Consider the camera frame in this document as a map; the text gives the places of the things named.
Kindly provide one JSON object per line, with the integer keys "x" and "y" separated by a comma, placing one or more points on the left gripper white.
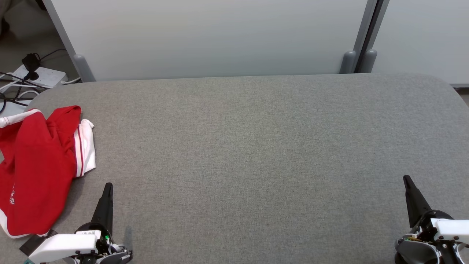
{"x": 62, "y": 246}

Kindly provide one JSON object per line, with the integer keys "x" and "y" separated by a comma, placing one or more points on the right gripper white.
{"x": 450, "y": 229}

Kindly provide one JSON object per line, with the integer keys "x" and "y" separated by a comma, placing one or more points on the red Bulls shorts white trim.
{"x": 33, "y": 176}

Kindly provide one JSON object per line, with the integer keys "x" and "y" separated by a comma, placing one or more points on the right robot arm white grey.
{"x": 414, "y": 253}

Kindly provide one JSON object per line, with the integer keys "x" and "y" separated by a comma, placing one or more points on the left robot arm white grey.
{"x": 121, "y": 255}

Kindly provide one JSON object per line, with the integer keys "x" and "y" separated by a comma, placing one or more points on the white power strip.
{"x": 49, "y": 75}

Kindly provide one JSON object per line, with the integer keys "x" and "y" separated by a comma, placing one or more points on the black power adapter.
{"x": 31, "y": 62}

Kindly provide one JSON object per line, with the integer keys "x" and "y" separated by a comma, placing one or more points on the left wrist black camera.
{"x": 34, "y": 244}

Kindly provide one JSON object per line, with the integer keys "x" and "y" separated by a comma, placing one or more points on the white partition screen grey frame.
{"x": 220, "y": 36}
{"x": 421, "y": 33}

